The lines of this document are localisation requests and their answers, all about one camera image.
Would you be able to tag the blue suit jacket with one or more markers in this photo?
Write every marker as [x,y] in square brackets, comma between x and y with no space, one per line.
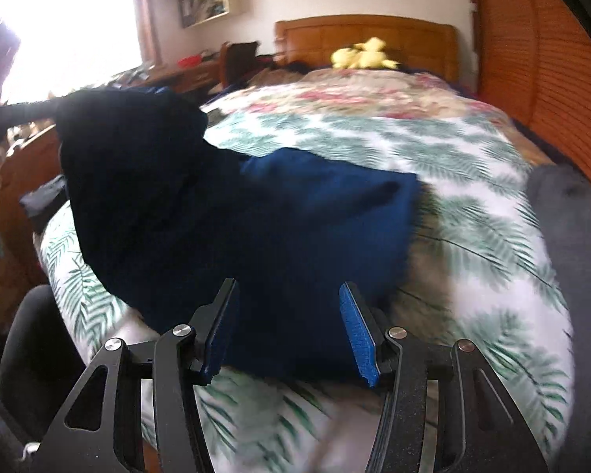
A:
[300,217]

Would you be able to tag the dark grey garment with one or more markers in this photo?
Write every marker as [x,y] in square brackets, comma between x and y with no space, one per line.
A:
[581,256]

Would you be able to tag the person's black trouser leg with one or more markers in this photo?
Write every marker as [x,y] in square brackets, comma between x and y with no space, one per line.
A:
[34,345]

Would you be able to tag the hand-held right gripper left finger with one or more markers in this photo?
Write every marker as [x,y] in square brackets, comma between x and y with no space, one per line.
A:
[221,335]

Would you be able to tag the window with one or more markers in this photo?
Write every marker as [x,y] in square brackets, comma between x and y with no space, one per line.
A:
[69,24]

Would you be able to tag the yellow plush toy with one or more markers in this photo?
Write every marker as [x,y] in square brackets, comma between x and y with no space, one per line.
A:
[362,56]

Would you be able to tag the leaf print bed sheet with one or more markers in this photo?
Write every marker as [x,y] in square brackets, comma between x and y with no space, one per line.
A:
[473,256]

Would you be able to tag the wooden wardrobe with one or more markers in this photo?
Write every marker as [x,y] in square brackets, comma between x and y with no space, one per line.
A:
[546,59]

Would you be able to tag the red bowl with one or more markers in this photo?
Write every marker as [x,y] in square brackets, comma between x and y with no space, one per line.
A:
[189,61]

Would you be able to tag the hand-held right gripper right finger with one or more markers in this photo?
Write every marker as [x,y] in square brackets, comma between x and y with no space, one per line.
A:
[359,335]

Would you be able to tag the floral quilt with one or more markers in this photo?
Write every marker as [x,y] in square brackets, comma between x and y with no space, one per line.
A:
[374,93]

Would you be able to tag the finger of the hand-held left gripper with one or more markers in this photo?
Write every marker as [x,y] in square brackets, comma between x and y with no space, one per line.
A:
[29,111]

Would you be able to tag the wooden chair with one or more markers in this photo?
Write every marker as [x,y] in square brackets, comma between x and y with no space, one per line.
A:
[239,61]

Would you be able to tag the wooden bed headboard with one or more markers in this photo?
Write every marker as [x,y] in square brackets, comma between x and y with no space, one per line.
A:
[315,39]

